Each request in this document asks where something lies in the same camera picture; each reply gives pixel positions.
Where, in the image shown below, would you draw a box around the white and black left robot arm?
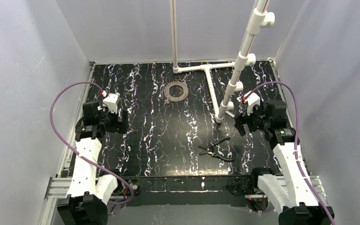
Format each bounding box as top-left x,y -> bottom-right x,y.
57,100 -> 128,225

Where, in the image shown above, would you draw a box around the white PVC pipe frame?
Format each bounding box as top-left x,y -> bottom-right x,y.
169,0 -> 275,123

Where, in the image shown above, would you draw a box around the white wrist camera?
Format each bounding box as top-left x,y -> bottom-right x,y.
241,91 -> 261,115
103,93 -> 120,114

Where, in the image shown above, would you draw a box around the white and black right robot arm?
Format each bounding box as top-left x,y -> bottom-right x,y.
234,97 -> 334,225

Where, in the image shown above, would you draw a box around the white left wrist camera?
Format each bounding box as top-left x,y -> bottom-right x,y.
103,93 -> 120,114

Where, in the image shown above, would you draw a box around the aluminium rail frame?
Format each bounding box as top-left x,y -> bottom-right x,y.
38,62 -> 335,225

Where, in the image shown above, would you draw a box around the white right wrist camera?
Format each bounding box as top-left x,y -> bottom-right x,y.
241,91 -> 261,115

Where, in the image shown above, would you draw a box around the black handled pliers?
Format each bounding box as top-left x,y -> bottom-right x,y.
198,136 -> 234,162

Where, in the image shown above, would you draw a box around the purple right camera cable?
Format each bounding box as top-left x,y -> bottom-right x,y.
241,81 -> 337,225

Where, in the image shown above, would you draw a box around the purple camera cable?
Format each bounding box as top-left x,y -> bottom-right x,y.
49,81 -> 135,206
241,81 -> 337,225

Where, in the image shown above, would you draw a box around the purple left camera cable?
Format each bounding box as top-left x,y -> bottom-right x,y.
49,81 -> 135,206

